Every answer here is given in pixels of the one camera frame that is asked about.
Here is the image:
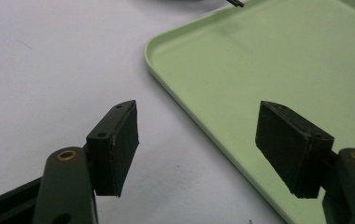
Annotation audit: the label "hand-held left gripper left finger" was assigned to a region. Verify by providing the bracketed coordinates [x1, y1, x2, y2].
[32, 99, 140, 224]

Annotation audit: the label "thin dark rods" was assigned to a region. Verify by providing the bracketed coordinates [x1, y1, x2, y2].
[226, 0, 246, 8]

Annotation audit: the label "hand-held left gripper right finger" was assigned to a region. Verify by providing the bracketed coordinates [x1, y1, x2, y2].
[254, 100, 355, 224]

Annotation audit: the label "light green plastic tray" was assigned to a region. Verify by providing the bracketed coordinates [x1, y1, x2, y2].
[144, 0, 355, 224]

